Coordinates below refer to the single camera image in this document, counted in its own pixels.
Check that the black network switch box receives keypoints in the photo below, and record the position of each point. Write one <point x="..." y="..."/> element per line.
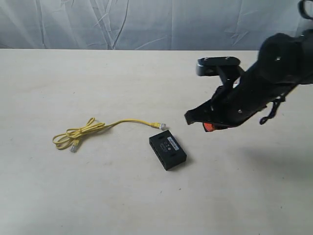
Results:
<point x="167" y="149"/>

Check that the grey wrinkled backdrop cloth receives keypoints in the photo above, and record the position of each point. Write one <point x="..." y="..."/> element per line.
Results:
<point x="147" y="24"/>

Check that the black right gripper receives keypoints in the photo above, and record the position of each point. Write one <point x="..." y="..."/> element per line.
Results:
<point x="232" y="106"/>

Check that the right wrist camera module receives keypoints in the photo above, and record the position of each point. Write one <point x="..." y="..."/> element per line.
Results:
<point x="227" y="68"/>

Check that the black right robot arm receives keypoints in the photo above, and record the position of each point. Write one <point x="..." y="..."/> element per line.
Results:
<point x="283" y="63"/>

